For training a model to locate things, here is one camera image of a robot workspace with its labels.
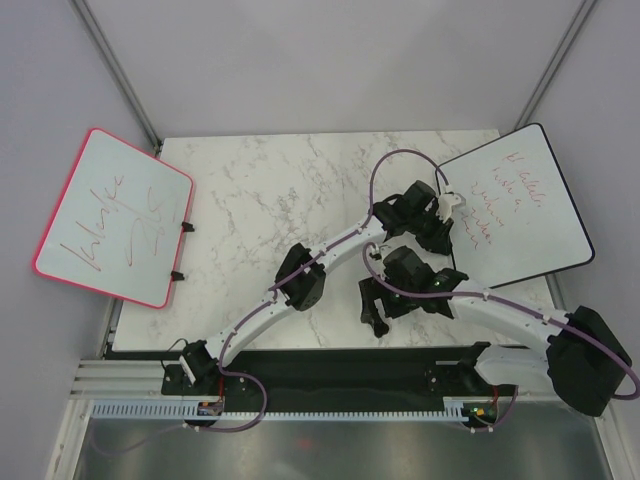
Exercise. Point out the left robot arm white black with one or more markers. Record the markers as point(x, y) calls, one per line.
point(299, 282)

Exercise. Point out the pink framed whiteboard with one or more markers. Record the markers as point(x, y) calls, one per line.
point(117, 226)

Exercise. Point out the aluminium corner post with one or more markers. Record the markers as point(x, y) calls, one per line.
point(560, 54)
point(109, 58)

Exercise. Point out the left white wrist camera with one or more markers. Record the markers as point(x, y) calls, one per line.
point(448, 202)

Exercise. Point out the lower black clip pink board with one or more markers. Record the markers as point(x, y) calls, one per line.
point(177, 276)

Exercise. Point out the right aluminium corner post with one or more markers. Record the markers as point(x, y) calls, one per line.
point(560, 54)

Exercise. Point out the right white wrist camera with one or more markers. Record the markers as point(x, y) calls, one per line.
point(379, 252)

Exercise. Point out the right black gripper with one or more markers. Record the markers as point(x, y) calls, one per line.
point(371, 288)

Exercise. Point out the left aluminium corner post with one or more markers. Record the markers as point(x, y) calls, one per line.
point(109, 58)

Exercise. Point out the black clip pink board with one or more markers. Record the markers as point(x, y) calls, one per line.
point(177, 276)
point(187, 227)

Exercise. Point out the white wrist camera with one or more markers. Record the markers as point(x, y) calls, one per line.
point(379, 252)
point(448, 202)

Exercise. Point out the white slotted cable duct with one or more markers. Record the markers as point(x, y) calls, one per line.
point(194, 410)

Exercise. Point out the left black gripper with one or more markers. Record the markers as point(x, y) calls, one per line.
point(437, 235)

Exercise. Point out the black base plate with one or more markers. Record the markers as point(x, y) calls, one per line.
point(464, 356)

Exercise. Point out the aluminium rail frame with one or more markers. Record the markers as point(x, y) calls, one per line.
point(125, 377)

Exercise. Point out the upper black clip pink board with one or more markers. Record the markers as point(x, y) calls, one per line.
point(187, 227)

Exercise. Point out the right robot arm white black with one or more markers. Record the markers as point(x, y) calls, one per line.
point(571, 354)

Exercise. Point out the black framed whiteboard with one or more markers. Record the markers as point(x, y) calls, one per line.
point(519, 220)

